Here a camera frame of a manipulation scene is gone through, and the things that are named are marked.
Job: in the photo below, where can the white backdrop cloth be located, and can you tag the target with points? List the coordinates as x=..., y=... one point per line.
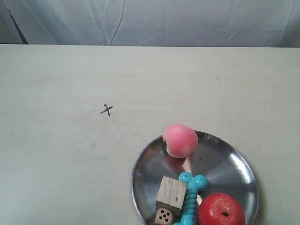
x=259, y=23

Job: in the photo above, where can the wooden die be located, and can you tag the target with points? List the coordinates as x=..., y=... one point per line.
x=163, y=217

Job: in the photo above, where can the wooden block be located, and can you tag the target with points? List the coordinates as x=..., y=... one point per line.
x=171, y=195

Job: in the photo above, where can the pink peach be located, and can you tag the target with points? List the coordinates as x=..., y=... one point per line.
x=181, y=140

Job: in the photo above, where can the turquoise bone toy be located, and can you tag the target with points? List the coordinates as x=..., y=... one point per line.
x=194, y=185

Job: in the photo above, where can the round metal plate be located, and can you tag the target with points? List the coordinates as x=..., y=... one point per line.
x=225, y=169

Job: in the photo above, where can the red orange fruit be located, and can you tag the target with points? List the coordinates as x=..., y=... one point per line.
x=220, y=209

